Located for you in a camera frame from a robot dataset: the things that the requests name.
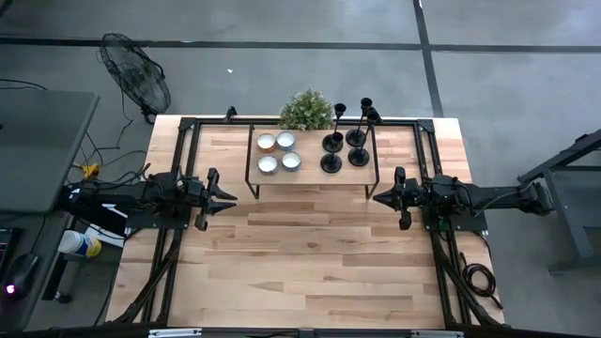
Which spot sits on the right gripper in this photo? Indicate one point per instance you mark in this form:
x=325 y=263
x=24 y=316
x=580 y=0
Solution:
x=417 y=203

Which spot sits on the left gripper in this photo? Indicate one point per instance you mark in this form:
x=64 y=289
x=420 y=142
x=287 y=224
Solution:
x=198 y=204

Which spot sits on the tall black candlestick holder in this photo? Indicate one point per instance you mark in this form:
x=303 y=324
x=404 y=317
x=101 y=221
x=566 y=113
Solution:
x=359 y=158

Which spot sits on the brown patterned candle tin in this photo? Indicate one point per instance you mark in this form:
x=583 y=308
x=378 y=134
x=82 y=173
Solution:
x=267 y=164

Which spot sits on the short black candlestick holder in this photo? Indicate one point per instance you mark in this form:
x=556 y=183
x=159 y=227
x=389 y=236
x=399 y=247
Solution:
x=331 y=163

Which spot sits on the copper candle tin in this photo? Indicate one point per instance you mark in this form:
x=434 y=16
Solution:
x=266 y=142

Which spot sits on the blue patterned candle tin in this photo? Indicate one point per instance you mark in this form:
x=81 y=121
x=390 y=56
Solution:
x=291 y=160
x=285 y=140

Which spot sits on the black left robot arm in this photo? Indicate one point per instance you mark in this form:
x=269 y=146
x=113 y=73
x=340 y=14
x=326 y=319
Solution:
x=117 y=195

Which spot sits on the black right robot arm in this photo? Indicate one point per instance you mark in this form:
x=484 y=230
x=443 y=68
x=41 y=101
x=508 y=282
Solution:
x=483 y=192

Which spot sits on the small black clamp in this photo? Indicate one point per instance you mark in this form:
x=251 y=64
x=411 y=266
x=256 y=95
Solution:
x=230 y=113

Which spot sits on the wooden shelf with black legs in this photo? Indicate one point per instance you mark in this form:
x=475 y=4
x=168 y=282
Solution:
x=310 y=176

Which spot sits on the green potted plant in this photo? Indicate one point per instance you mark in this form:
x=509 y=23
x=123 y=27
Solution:
x=307 y=110

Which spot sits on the yellow power plug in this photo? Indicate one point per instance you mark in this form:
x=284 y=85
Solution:
x=89 y=170

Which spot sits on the white wipes canister yellow lid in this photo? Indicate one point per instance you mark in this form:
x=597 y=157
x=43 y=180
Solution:
x=80 y=244

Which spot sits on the black floor fan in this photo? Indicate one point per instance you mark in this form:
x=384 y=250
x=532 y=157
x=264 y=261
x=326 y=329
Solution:
x=136 y=75

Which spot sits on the grey desk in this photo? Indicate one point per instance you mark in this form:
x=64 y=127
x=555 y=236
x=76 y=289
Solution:
x=47 y=225
x=42 y=145

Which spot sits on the grey metal stand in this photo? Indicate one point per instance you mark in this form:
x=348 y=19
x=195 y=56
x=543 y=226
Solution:
x=570 y=211

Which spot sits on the black computer mouse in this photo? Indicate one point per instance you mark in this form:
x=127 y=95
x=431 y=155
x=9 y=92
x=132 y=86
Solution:
x=21 y=277

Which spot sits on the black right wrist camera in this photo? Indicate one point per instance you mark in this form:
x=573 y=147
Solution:
x=415 y=187

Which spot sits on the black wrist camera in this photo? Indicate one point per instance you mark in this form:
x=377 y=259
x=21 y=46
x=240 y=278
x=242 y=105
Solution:
x=195 y=185
x=415 y=187

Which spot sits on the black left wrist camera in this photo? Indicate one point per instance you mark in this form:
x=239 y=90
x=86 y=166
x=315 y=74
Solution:
x=195 y=185

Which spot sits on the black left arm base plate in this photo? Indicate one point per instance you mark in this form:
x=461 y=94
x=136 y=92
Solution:
x=155 y=222

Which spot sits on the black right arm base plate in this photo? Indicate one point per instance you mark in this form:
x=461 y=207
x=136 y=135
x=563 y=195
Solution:
x=469 y=224

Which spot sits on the black metal table frame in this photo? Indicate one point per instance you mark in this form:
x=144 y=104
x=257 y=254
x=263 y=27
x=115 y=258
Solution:
x=187 y=124

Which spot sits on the silver bracket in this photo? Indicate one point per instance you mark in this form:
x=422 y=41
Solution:
x=174 y=333
x=437 y=334

